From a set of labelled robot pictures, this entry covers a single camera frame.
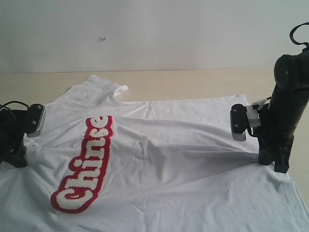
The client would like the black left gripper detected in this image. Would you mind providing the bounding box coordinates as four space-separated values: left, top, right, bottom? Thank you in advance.
0 108 28 168

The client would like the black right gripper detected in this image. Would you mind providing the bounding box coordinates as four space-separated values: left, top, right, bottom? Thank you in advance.
257 126 294 173

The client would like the white t-shirt with red lettering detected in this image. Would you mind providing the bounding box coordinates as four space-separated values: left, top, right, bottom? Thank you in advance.
0 75 309 232

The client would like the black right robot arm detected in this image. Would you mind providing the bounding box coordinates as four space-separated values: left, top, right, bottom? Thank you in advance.
258 49 309 173

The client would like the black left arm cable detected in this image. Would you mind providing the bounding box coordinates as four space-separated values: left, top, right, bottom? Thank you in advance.
0 101 29 114

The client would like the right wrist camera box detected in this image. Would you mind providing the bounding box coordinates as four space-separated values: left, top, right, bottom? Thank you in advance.
230 103 261 142

